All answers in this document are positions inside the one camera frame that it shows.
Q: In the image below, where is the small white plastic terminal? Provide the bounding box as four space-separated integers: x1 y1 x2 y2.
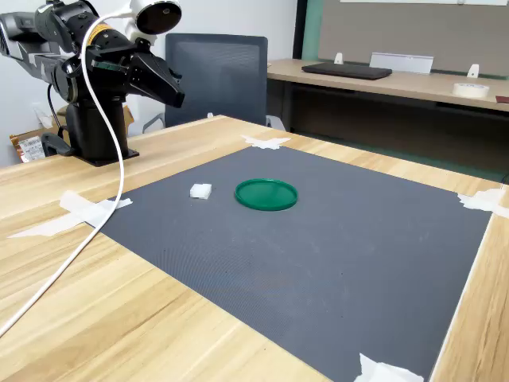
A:
188 182 213 200

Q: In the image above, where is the round green lid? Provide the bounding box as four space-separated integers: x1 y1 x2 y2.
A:
234 178 299 212

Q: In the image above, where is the dark grey office chair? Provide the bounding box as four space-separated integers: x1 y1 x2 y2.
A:
142 33 287 134

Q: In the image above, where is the white plastic wrap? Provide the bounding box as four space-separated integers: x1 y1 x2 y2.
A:
30 101 55 129

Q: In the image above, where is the black table clamp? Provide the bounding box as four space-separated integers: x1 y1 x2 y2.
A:
41 132 76 158

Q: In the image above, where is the brown cardboard box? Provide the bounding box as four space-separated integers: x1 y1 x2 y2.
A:
10 105 135 164

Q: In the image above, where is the grey partition panel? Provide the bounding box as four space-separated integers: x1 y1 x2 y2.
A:
301 0 509 79

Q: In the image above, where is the dark grey mat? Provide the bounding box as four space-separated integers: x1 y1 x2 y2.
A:
97 145 496 382

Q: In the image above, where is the pale wooden desk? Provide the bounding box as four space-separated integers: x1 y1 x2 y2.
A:
266 58 509 172

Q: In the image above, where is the white tape roll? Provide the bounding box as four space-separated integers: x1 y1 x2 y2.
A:
452 82 490 99

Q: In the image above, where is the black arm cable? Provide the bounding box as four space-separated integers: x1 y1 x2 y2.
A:
46 82 68 134

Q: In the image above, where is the white camera cable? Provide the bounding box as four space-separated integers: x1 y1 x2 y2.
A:
0 8 138 338

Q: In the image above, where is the silver cable duct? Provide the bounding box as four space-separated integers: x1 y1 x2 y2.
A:
369 51 434 76

